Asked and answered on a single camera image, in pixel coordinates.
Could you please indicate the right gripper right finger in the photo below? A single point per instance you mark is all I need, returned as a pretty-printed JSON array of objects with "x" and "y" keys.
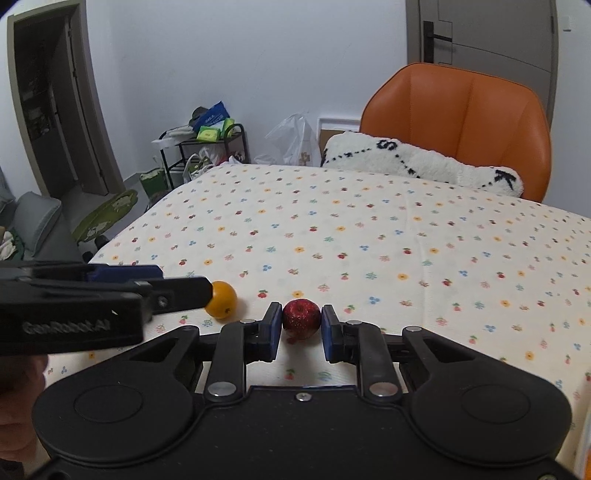
[{"x": 362, "y": 345}]

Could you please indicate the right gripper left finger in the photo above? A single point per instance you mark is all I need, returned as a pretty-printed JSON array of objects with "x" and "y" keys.
[{"x": 235, "y": 347}]

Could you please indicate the small kumquat orange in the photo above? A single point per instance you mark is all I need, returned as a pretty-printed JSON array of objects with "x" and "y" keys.
[{"x": 223, "y": 302}]

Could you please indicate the small red apple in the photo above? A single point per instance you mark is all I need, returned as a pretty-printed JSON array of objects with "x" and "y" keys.
[{"x": 301, "y": 319}]

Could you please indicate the left hand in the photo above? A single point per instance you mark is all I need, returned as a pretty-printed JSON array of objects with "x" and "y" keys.
[{"x": 22, "y": 381}]

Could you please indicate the grey sofa cushion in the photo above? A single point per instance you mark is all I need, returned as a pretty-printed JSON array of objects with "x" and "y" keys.
[{"x": 33, "y": 219}]

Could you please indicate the floral tablecloth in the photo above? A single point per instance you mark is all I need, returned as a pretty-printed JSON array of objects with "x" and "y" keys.
[{"x": 483, "y": 299}]

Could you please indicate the green floor mat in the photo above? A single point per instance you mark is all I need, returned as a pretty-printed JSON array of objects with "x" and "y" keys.
[{"x": 102, "y": 218}]

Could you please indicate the green bag on floor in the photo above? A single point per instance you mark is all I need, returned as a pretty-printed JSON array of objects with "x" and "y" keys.
[{"x": 154, "y": 184}]

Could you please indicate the white fluffy cushion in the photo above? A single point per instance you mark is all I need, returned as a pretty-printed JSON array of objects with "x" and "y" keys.
[{"x": 364, "y": 153}]

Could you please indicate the black metal shelf rack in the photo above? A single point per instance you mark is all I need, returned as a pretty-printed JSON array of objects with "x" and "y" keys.
[{"x": 183, "y": 156}]

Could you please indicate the clear plastic bag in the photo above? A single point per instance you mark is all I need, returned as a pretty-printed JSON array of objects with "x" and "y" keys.
[{"x": 292, "y": 143}]

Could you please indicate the green tissue pack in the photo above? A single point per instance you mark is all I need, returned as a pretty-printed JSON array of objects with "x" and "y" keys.
[{"x": 216, "y": 132}]

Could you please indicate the blue package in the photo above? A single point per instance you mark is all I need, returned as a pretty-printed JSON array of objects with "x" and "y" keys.
[{"x": 203, "y": 117}]

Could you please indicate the orange leather chair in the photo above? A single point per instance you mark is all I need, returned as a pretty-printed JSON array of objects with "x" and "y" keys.
[{"x": 478, "y": 119}]

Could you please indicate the grey door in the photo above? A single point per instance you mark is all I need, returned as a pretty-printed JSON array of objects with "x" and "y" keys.
[{"x": 514, "y": 40}]

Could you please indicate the dark doorway frame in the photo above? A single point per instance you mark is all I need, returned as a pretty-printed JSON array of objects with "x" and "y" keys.
[{"x": 56, "y": 101}]

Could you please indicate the black door handle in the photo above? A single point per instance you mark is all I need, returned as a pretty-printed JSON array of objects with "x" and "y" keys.
[{"x": 429, "y": 38}]

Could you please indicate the white wall switch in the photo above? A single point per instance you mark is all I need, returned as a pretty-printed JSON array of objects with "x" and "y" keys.
[{"x": 566, "y": 24}]

